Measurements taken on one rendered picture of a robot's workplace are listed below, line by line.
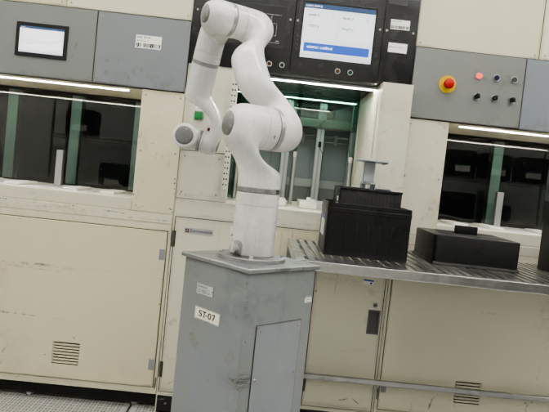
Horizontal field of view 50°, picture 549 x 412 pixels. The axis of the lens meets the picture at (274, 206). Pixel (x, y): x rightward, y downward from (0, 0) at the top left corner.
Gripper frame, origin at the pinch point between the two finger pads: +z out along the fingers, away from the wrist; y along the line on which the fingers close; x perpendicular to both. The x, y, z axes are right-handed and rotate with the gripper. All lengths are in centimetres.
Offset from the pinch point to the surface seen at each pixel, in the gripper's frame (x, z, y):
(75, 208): -31, 3, -45
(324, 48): 41, 2, 46
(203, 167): -9.9, 3.2, 3.9
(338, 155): 4, 93, 67
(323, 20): 52, 2, 45
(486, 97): 29, 2, 112
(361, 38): 47, 2, 60
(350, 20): 53, 2, 55
